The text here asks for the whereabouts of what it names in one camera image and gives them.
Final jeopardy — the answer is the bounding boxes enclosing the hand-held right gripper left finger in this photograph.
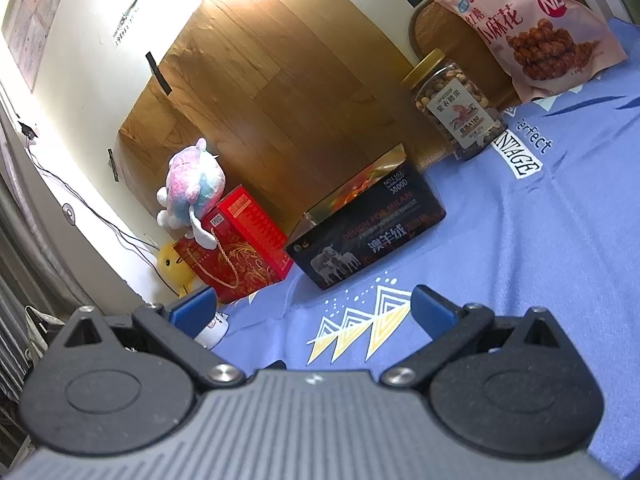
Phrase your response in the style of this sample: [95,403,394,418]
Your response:
[50,287,247,391]

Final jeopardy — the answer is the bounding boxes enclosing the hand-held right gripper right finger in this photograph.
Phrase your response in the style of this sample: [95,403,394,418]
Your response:
[380,284,577,391]

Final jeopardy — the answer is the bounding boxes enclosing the pink and blue plush toy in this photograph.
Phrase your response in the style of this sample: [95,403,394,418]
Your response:
[156,137,227,251]

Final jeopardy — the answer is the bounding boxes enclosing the small white bottle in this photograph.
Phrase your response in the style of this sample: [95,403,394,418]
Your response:
[196,310,231,352]

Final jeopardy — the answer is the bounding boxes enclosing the wall poster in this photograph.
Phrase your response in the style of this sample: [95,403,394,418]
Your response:
[0,0,74,94]

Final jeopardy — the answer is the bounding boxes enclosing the red gift bag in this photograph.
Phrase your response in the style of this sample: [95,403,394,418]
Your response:
[172,227,294,305]

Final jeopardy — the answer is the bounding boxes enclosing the yellow duck toy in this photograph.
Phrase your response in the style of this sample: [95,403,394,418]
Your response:
[156,242,197,299]

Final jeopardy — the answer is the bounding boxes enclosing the black printed carton box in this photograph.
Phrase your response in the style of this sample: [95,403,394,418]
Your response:
[284,143,447,292]

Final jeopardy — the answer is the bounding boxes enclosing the black wall cable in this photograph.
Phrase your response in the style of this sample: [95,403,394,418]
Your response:
[22,137,162,263]

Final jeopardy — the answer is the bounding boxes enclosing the clear nut jar yellow lid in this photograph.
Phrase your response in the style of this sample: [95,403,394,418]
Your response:
[400,49,507,162]

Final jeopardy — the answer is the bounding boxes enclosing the wooden headboard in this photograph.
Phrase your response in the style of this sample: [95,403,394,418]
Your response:
[117,0,426,241]

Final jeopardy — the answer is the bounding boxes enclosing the pink snack bag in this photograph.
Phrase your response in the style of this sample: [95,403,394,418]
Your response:
[431,0,628,105]

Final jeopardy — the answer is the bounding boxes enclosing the grey curtain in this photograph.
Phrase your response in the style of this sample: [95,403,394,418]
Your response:
[0,95,68,411]

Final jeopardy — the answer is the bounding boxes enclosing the blue printed blanket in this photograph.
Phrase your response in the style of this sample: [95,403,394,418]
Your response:
[207,16,640,479]

